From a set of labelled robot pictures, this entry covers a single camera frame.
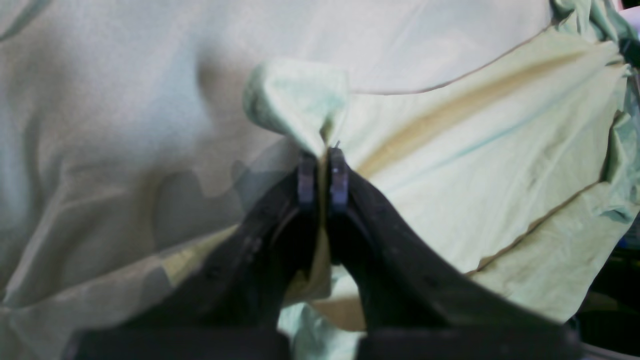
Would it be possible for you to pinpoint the light green T-shirt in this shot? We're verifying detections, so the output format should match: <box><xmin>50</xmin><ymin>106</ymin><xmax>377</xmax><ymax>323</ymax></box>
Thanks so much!
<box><xmin>160</xmin><ymin>0</ymin><xmax>640</xmax><ymax>360</ymax></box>

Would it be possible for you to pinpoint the green table cloth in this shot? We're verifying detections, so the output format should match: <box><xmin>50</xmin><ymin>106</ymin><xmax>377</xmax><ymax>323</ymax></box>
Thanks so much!
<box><xmin>1</xmin><ymin>0</ymin><xmax>552</xmax><ymax>360</ymax></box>

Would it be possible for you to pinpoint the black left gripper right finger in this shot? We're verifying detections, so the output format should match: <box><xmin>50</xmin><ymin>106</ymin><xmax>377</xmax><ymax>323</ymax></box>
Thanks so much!
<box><xmin>326</xmin><ymin>148</ymin><xmax>583</xmax><ymax>360</ymax></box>

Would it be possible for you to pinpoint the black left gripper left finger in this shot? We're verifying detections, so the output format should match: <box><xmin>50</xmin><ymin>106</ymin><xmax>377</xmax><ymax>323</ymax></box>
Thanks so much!
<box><xmin>62</xmin><ymin>153</ymin><xmax>318</xmax><ymax>360</ymax></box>

